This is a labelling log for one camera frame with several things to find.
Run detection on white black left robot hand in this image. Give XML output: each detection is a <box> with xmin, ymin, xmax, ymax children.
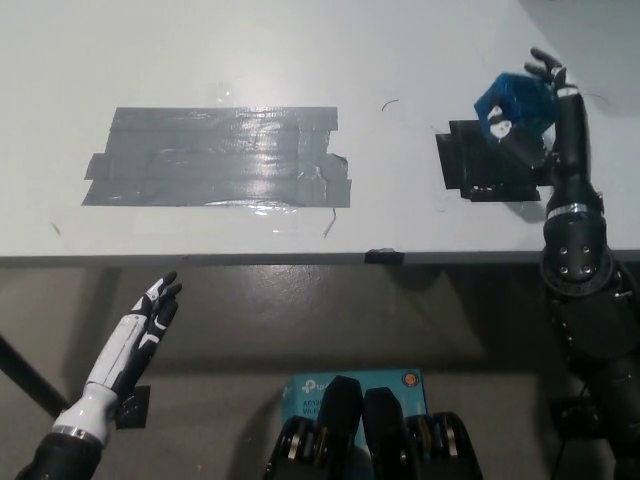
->
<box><xmin>51</xmin><ymin>271</ymin><xmax>183</xmax><ymax>447</ymax></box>

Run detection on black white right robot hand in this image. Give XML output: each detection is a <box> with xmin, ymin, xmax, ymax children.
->
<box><xmin>486</xmin><ymin>46</ymin><xmax>605</xmax><ymax>219</ymax></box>

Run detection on blue rubik's cube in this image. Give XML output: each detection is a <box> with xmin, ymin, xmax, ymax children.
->
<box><xmin>473</xmin><ymin>71</ymin><xmax>559</xmax><ymax>147</ymax></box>

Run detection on black tape marked spot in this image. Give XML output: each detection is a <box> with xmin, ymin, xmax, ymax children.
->
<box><xmin>434</xmin><ymin>119</ymin><xmax>557</xmax><ymax>204</ymax></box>

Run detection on black robot torso blocks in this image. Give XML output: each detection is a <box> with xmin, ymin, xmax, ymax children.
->
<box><xmin>264</xmin><ymin>374</ymin><xmax>484</xmax><ymax>480</ymax></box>

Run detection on black table leg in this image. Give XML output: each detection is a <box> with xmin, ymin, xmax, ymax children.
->
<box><xmin>0</xmin><ymin>330</ymin><xmax>71</xmax><ymax>424</ymax></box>

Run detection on teal router box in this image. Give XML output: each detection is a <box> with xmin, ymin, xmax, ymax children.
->
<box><xmin>281</xmin><ymin>368</ymin><xmax>427</xmax><ymax>424</ymax></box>

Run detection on black floor object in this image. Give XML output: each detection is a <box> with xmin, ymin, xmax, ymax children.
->
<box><xmin>548</xmin><ymin>393</ymin><xmax>604</xmax><ymax>442</ymax></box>

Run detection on grey duct tape patch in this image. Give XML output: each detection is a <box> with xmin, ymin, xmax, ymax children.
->
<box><xmin>80</xmin><ymin>105</ymin><xmax>353</xmax><ymax>209</ymax></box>

